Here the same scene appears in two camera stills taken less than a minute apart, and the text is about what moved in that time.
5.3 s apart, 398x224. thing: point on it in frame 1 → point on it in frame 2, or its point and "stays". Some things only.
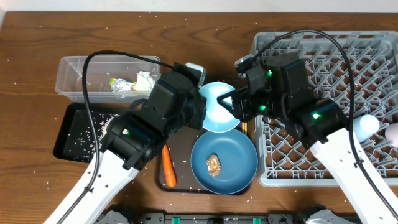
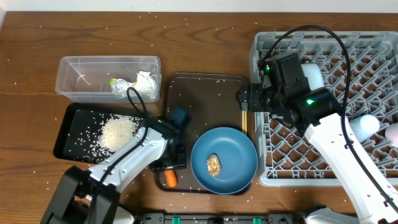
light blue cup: [365, 126] stays
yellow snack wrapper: [119, 85] stays
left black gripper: [197, 113] → [170, 162]
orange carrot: [169, 170] stays
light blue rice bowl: [218, 118] → [314, 75]
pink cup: [391, 133] stays
